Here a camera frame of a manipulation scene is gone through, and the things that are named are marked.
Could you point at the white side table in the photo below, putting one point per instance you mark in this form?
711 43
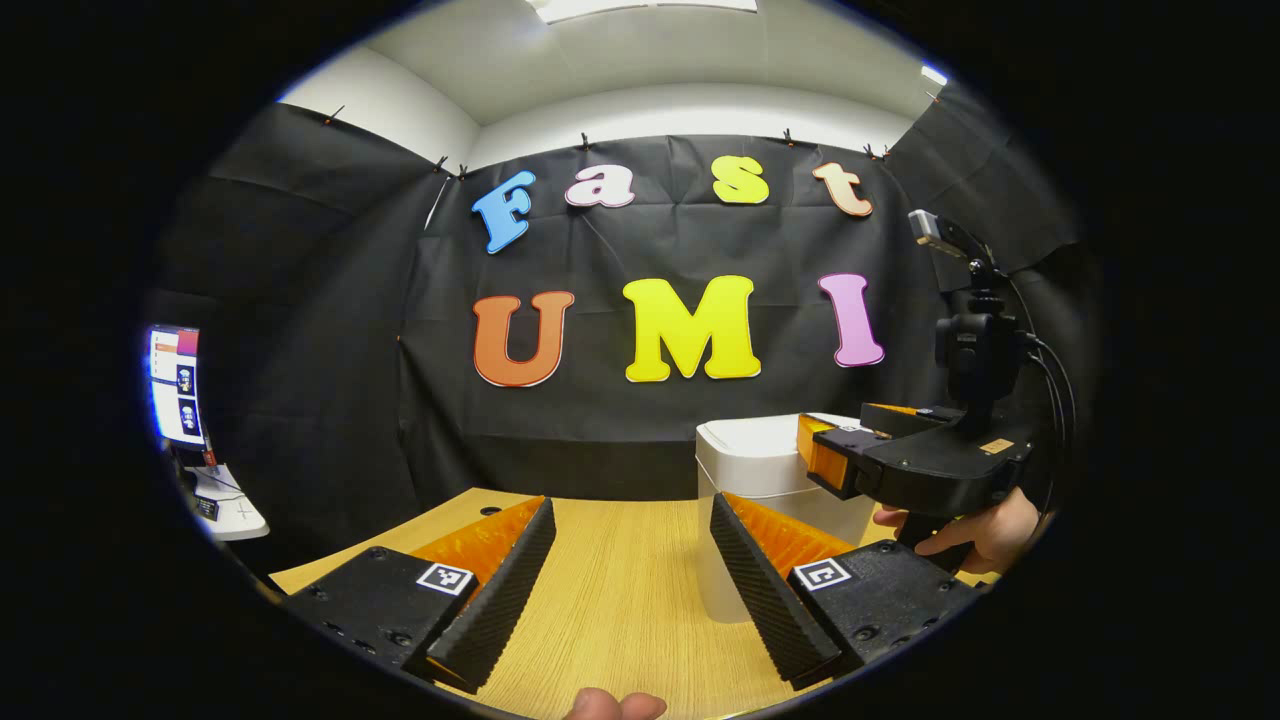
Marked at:
240 515

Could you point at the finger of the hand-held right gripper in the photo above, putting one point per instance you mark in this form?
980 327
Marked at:
825 460
910 418

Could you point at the ceiling light panel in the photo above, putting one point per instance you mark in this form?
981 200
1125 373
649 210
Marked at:
640 8

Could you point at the computer monitor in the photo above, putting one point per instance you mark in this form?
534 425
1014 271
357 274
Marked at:
176 385

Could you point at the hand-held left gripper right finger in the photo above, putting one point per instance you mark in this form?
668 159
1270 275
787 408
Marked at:
765 600

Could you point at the wooden desktop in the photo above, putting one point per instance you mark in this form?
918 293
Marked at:
620 600

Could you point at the small ceiling light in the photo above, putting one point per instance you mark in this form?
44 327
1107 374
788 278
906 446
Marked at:
934 75

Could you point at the small black device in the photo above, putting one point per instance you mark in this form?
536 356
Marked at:
207 507

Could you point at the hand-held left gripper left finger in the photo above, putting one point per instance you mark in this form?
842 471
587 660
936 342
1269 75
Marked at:
495 600

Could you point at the white desktop garbage bin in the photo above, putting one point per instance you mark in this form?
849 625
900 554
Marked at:
750 460

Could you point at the black backdrop cloth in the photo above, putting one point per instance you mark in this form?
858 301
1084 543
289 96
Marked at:
600 440

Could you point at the red bottle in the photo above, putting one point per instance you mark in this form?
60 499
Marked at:
209 455

